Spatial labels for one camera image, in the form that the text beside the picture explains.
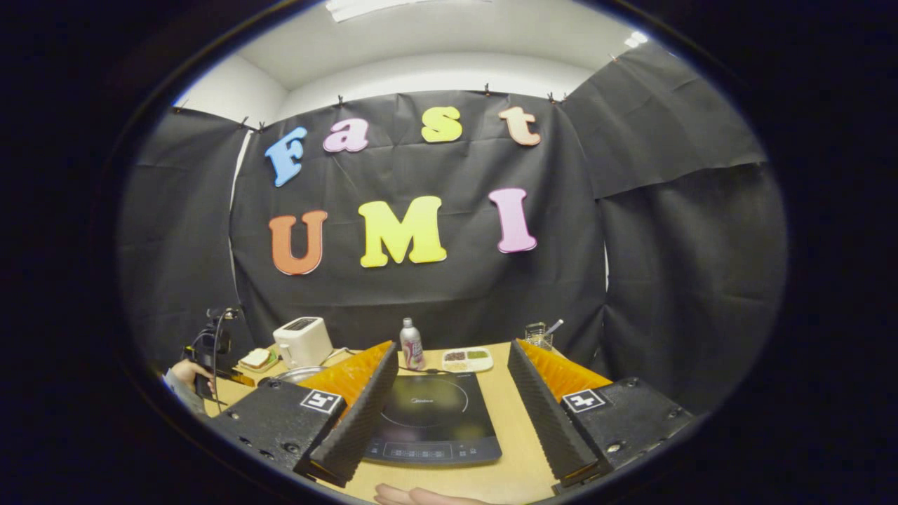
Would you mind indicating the small ceiling light panel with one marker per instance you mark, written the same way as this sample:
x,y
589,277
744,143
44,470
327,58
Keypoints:
x,y
635,39

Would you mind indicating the black induction cooktop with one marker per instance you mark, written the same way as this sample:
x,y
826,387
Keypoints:
x,y
435,421

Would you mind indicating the small rectangular plate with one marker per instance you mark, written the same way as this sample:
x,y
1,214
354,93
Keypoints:
x,y
261,367

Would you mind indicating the white toaster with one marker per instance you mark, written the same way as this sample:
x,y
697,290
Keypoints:
x,y
303,344

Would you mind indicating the large ceiling light panel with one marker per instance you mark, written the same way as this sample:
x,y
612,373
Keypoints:
x,y
393,7

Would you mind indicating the metal spoon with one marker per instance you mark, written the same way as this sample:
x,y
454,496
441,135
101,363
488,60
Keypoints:
x,y
554,326

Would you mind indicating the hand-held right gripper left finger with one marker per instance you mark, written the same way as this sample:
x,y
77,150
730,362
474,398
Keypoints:
x,y
361,414

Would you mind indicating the white divided snack tray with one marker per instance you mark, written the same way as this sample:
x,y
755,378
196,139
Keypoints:
x,y
466,359

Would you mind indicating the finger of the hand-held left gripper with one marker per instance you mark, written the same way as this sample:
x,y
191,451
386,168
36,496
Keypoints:
x,y
235,379

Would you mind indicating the silver drink bottle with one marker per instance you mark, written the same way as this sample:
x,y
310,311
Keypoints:
x,y
412,347

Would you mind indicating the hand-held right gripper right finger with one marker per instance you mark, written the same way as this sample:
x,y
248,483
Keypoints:
x,y
544,414

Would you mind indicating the sandwich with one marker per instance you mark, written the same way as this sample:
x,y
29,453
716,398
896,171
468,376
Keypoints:
x,y
256,357

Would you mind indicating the black backdrop cloth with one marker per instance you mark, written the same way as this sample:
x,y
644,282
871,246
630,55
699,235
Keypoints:
x,y
435,301

